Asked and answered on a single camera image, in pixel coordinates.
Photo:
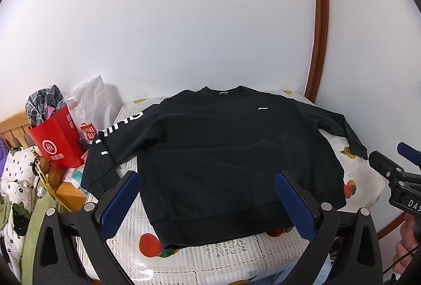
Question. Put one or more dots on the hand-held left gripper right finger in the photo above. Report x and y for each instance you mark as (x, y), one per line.
(296, 206)

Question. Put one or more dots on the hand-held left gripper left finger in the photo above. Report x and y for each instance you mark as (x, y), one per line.
(120, 202)

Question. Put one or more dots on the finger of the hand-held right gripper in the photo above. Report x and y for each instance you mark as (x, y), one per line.
(408, 153)
(381, 163)

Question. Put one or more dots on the black sweatshirt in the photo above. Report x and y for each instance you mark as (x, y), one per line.
(230, 156)

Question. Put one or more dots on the person's right hand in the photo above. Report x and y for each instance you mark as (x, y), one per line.
(406, 239)

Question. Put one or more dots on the wooden baseboard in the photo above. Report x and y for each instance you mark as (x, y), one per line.
(389, 227)

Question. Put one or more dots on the light blue paper packet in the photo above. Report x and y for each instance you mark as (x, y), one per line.
(75, 178)

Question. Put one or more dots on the wooden cabinet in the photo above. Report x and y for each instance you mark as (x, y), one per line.
(67, 194)

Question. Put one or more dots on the white bag with red logo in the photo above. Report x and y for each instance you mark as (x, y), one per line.
(88, 133)

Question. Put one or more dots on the fruit-print tablecloth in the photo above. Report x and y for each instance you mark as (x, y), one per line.
(230, 258)

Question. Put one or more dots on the green cloth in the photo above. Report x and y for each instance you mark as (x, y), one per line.
(36, 222)

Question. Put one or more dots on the red paper bag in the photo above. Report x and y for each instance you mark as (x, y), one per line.
(59, 140)

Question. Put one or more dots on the white floral cloth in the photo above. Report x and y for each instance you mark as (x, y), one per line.
(16, 179)

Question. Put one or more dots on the white plastic bag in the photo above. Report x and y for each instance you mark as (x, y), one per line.
(92, 97)

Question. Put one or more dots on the grey plaid cloth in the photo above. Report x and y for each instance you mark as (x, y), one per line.
(42, 100)

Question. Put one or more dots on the purple cloth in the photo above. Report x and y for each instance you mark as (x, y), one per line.
(2, 150)

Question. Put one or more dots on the wooden headboard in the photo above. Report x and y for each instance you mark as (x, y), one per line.
(13, 128)

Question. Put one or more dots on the wooden door frame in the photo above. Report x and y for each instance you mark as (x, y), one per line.
(320, 25)

